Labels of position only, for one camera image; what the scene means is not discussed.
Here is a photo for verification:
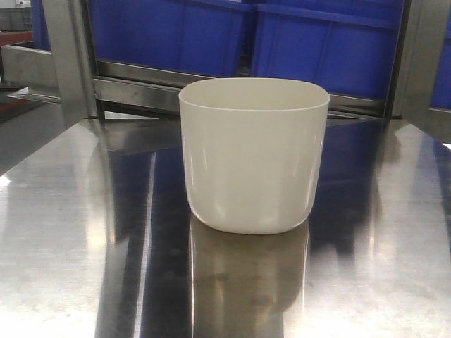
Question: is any white plastic bin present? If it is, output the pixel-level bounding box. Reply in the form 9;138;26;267
178;77;330;234

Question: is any blue crate behind left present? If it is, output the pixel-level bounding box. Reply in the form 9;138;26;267
88;1;253;77

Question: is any blue crate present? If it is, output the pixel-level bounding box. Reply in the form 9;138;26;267
88;1;253;77
431;28;450;109
251;1;404;100

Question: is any blue crate behind right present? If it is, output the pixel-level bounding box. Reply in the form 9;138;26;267
251;1;404;100

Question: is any blue crate far right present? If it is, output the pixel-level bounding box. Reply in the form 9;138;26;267
431;28;450;109

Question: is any steel shelf rack frame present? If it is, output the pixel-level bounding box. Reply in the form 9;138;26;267
1;1;450;143

